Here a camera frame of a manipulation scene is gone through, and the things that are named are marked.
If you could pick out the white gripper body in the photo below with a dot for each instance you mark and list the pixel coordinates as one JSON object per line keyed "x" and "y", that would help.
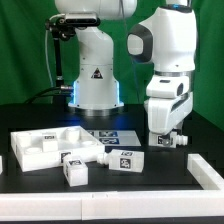
{"x": 170, "y": 101}

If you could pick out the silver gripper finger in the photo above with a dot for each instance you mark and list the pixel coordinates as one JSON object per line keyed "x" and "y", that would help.
{"x": 164, "y": 140}

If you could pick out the white square tabletop tray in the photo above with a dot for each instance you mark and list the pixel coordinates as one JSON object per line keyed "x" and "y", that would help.
{"x": 73, "y": 140}

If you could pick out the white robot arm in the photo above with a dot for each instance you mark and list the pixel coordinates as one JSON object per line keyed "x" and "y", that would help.
{"x": 167, "y": 39}

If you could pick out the white right fence block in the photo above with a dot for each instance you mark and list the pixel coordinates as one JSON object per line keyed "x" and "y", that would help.
{"x": 204, "y": 173}

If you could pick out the white fence block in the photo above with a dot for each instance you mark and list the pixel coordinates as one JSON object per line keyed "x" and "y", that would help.
{"x": 204, "y": 173}
{"x": 1, "y": 164}

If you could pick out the white marker sheet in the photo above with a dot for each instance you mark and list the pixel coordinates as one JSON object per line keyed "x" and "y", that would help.
{"x": 116, "y": 137}

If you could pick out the white left fence block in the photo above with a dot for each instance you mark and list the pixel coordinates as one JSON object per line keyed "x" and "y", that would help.
{"x": 1, "y": 164}

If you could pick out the white front fence rail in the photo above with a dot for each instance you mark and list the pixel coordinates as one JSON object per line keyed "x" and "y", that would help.
{"x": 111, "y": 205}

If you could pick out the black camera on stand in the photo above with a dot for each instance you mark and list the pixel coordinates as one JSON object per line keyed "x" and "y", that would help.
{"x": 64, "y": 25}

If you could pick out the black camera stand pole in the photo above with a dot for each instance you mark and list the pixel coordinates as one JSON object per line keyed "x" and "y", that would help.
{"x": 59, "y": 78}

